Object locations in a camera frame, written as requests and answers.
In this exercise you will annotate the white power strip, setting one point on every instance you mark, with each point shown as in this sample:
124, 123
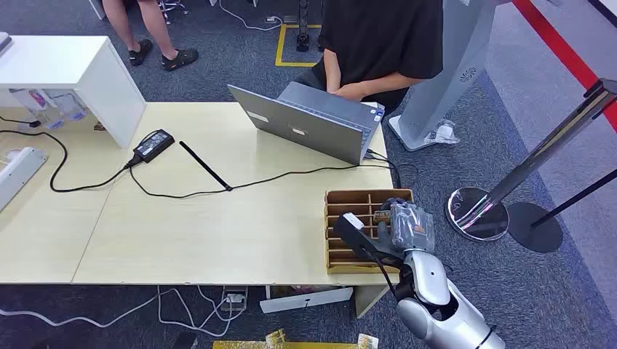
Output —
235, 297

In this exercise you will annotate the crumpled white plastic wrap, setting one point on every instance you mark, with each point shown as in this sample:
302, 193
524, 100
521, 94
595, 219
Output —
442, 133

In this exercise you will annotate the seated person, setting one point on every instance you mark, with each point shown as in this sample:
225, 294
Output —
381, 38

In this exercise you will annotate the office chair base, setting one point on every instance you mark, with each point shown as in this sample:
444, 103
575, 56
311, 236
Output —
171, 7

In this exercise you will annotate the chrome stanchion post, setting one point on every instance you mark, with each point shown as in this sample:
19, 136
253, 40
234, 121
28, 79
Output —
520, 173

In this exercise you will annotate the black wrist camera with pale box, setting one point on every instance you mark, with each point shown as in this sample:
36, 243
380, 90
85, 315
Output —
354, 231

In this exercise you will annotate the white flat box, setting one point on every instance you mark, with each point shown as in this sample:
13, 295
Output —
306, 299

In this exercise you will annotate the clear plastic bags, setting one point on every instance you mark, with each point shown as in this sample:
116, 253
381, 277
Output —
48, 108

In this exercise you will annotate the grey laptop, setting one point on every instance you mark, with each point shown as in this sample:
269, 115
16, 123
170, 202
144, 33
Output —
313, 127

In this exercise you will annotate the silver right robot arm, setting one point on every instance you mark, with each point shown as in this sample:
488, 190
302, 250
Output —
446, 313

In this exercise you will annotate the white flat device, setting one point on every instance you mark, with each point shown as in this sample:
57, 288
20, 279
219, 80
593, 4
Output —
19, 171

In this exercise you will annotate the white cabinet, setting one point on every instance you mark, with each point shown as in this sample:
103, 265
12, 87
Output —
72, 72

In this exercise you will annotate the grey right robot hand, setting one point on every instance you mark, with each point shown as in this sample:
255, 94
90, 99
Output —
412, 229

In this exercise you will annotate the black power adapter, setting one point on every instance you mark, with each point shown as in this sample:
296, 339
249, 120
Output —
153, 145

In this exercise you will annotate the yellow packaging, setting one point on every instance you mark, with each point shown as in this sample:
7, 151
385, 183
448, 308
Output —
289, 343

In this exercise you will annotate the person's hand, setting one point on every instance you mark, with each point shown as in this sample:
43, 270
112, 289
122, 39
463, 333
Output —
351, 91

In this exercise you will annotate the black stanchion post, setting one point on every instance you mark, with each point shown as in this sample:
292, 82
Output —
544, 221

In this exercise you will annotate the small brown card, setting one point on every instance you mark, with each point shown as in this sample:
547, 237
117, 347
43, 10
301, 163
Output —
381, 216

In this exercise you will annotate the black tripod stand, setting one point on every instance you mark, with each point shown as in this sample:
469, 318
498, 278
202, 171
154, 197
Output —
303, 29

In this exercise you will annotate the yellow floor tape frame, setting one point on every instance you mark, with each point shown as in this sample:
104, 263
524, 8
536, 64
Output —
280, 46

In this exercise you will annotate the standing person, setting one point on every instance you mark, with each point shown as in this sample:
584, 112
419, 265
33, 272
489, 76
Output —
144, 33

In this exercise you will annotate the brown cardboard divider box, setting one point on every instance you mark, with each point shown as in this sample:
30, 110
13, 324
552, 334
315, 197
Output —
347, 257

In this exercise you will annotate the grey kiosk stand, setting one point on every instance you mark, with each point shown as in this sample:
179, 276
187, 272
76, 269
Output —
448, 72

